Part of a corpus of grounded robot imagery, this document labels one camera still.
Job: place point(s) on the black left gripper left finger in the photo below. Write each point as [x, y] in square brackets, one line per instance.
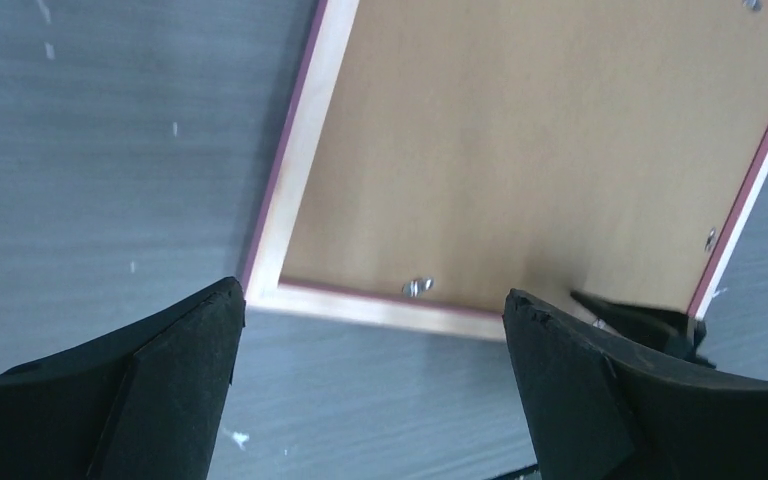
[142, 402]

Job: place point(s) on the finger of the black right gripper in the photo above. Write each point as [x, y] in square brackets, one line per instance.
[671, 332]

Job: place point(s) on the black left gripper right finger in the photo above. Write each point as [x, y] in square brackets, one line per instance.
[599, 406]

